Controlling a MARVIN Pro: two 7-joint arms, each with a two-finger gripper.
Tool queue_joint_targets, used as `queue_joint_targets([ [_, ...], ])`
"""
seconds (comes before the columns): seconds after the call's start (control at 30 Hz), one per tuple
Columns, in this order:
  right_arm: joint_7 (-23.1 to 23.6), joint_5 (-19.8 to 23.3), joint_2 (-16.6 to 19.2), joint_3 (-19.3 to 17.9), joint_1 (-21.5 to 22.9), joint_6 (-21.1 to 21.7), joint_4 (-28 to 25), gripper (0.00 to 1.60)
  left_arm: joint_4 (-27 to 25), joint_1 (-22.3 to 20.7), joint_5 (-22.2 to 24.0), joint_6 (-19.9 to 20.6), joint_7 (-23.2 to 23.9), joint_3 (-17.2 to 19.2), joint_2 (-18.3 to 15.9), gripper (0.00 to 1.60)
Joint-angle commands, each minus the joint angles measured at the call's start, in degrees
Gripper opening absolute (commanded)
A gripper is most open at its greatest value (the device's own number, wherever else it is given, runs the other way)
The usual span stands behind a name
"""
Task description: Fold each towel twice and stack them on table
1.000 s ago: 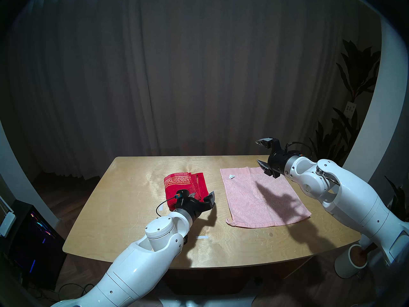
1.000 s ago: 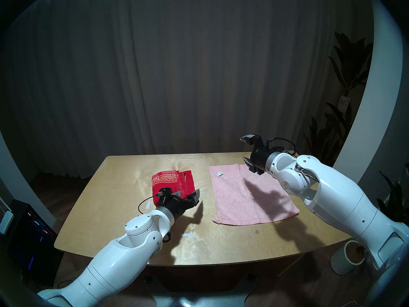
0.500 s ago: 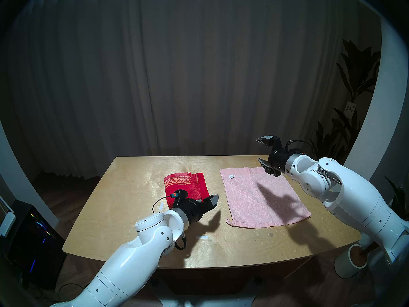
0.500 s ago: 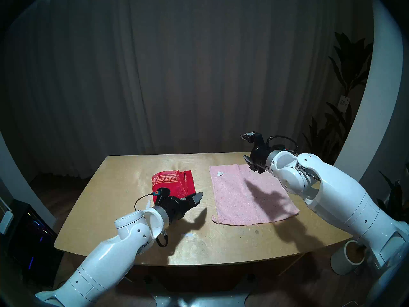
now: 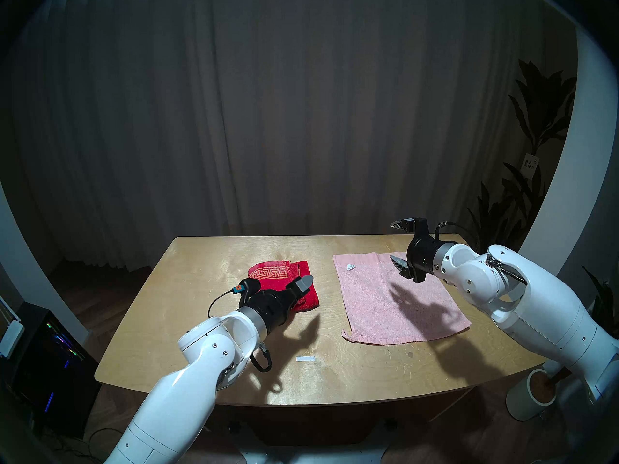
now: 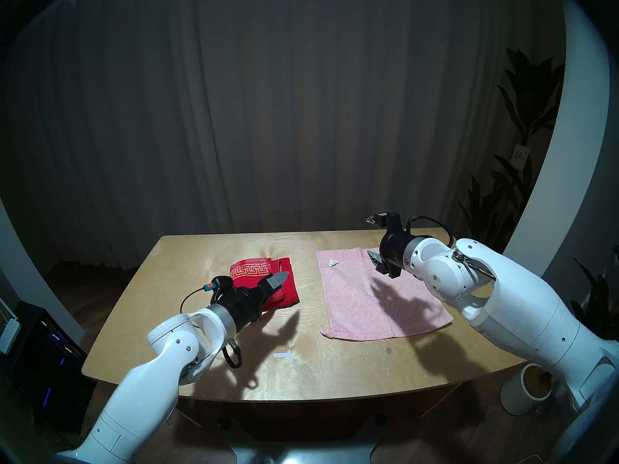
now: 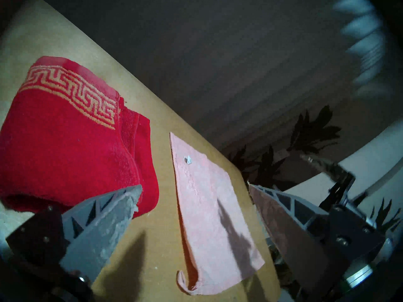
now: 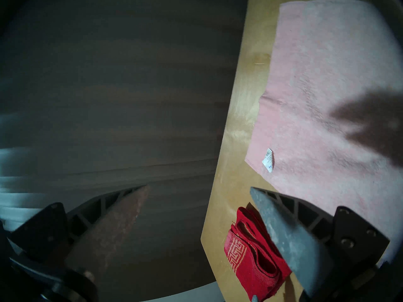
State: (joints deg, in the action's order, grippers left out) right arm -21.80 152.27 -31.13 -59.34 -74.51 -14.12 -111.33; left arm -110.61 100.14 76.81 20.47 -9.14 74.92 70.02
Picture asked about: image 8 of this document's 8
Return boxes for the grey pleated curtain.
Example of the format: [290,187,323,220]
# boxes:
[0,0,250,292]

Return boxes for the plain pink towel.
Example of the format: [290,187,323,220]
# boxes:
[245,0,403,265]

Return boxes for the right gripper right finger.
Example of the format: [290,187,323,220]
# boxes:
[250,187,391,298]

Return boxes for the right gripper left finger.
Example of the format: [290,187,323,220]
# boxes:
[6,185,151,274]

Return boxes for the red towel with gold pattern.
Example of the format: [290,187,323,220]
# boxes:
[224,202,293,302]

